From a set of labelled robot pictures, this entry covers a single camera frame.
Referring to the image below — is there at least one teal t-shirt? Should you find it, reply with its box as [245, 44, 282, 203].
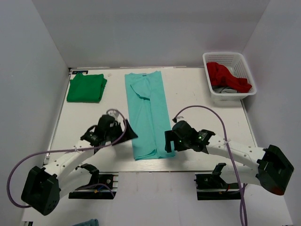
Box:
[125, 71, 175, 161]

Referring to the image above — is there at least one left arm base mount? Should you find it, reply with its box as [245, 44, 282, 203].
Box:
[68, 164, 118, 200]

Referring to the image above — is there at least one red t-shirt in basket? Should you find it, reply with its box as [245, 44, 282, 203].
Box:
[206, 62, 252, 93]

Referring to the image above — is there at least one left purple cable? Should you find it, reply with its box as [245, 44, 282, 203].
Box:
[6, 108, 127, 209]

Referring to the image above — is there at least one blue label sticker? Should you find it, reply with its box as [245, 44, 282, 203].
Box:
[72, 70, 88, 74]

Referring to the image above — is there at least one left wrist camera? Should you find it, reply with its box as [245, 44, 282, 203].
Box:
[106, 109, 121, 121]

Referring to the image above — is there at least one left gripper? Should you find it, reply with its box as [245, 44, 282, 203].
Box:
[105, 119, 138, 146]

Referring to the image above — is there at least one white plastic basket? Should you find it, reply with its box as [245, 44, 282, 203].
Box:
[202, 51, 257, 101]

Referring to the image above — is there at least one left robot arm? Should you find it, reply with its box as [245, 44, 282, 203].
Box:
[21, 114, 138, 216]

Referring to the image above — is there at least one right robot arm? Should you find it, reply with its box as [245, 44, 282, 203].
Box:
[165, 121, 294, 196]

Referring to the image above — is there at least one grey garment in basket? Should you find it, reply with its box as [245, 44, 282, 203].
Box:
[212, 86, 238, 94]

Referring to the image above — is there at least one folded green t-shirt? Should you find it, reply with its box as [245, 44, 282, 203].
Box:
[66, 73, 107, 103]

